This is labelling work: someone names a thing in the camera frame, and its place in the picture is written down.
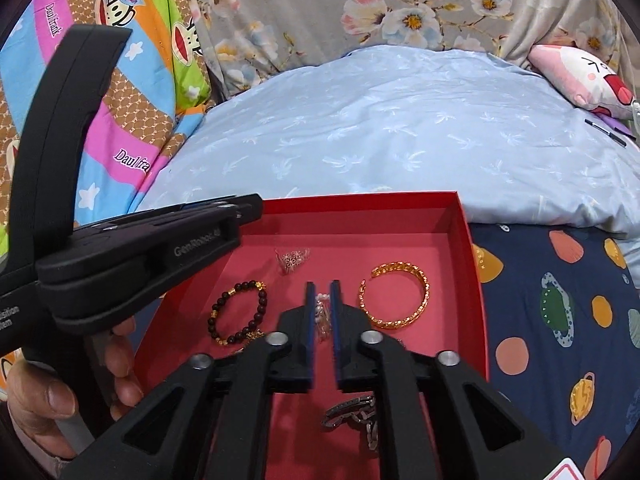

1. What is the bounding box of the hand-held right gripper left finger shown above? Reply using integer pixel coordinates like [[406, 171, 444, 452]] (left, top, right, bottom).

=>
[[65, 281, 317, 480]]

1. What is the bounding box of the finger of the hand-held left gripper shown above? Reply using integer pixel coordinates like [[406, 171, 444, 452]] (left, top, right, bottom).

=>
[[177, 200, 232, 214], [75, 194, 264, 242]]

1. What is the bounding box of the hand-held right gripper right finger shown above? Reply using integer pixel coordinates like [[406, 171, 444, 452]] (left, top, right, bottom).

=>
[[330, 282, 551, 480]]

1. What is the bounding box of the white pearl bracelet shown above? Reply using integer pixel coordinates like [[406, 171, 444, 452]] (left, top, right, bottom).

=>
[[315, 295, 332, 343]]

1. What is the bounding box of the gold bangle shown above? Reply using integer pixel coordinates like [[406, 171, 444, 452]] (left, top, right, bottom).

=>
[[357, 261, 430, 330]]

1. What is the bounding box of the dark metal link bracelet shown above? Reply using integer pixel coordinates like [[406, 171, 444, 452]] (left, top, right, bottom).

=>
[[322, 394, 381, 453]]

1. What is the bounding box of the dark bead bracelet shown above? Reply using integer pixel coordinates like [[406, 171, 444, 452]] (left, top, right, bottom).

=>
[[210, 281, 268, 347]]

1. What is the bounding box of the red cardboard box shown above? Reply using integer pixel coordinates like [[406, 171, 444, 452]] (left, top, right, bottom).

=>
[[131, 191, 488, 480]]

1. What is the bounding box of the person's left hand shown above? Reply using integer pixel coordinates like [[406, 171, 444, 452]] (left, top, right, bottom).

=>
[[7, 317, 144, 466]]

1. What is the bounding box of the colourful cartoon monkey blanket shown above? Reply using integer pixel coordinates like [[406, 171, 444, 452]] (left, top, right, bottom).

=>
[[0, 0, 211, 376]]

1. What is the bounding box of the light blue quilt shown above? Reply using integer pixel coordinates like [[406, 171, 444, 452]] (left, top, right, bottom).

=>
[[137, 44, 640, 241]]

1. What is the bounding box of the navy planet-print blanket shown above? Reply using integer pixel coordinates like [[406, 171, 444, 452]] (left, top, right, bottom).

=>
[[470, 222, 640, 480]]

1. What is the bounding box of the grey floral sheet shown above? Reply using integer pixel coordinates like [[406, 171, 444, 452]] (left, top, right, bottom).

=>
[[177, 0, 636, 96]]

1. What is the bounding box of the white card with red edge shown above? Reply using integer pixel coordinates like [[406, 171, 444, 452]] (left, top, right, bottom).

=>
[[542, 457, 586, 480]]

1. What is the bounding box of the black pen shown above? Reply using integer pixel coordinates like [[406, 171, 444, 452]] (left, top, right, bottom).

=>
[[585, 119, 628, 148]]

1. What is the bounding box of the pink cartoon pillow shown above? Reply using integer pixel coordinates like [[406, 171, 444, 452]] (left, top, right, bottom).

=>
[[527, 44, 636, 120]]

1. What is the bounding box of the purple notebook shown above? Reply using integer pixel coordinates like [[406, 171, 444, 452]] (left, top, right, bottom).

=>
[[597, 112, 638, 142]]

